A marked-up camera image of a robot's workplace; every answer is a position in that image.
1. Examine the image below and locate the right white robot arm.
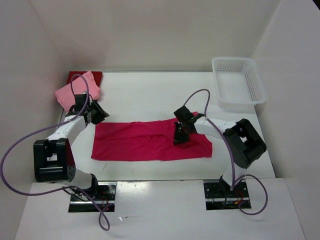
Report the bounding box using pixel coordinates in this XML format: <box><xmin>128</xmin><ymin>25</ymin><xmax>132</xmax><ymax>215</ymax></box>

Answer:
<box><xmin>173</xmin><ymin>114</ymin><xmax>267</xmax><ymax>197</ymax></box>

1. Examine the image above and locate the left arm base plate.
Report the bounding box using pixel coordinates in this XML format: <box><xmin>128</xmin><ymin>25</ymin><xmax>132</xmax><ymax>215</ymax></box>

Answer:
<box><xmin>68</xmin><ymin>182</ymin><xmax>117</xmax><ymax>213</ymax></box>

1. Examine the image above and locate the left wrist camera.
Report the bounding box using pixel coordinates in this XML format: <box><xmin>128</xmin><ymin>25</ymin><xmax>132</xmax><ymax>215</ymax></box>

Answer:
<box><xmin>74</xmin><ymin>92</ymin><xmax>91</xmax><ymax>113</ymax></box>

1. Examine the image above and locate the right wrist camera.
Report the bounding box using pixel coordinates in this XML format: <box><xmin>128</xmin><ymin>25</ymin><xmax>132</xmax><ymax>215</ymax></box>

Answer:
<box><xmin>173</xmin><ymin>105</ymin><xmax>194</xmax><ymax>123</ymax></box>

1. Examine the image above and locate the pink t shirt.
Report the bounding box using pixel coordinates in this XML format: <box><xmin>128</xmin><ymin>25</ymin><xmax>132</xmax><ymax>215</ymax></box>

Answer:
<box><xmin>54</xmin><ymin>70</ymin><xmax>102</xmax><ymax>113</ymax></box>

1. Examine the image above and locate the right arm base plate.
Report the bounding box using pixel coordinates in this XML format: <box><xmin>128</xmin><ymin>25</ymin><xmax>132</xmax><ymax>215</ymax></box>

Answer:
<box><xmin>203</xmin><ymin>179</ymin><xmax>252</xmax><ymax>211</ymax></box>

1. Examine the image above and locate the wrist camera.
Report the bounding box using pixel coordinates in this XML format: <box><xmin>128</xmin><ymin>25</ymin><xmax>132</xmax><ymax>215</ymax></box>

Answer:
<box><xmin>74</xmin><ymin>92</ymin><xmax>91</xmax><ymax>113</ymax></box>
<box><xmin>173</xmin><ymin>105</ymin><xmax>194</xmax><ymax>123</ymax></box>

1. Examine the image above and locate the dark red t shirt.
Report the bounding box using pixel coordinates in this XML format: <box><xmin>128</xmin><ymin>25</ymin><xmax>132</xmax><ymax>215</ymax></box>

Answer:
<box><xmin>66</xmin><ymin>71</ymin><xmax>103</xmax><ymax>87</ymax></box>

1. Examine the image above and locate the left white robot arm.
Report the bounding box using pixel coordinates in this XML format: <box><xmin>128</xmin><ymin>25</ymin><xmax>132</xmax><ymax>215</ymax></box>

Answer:
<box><xmin>33</xmin><ymin>100</ymin><xmax>109</xmax><ymax>200</ymax></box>

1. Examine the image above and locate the crimson t shirt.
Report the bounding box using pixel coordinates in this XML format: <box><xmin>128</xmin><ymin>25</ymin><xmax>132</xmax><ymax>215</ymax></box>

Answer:
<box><xmin>91</xmin><ymin>118</ymin><xmax>213</xmax><ymax>162</ymax></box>

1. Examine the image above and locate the white plastic basket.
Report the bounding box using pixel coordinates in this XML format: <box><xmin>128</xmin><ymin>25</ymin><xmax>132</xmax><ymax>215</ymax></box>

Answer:
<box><xmin>211</xmin><ymin>57</ymin><xmax>267</xmax><ymax>110</ymax></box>

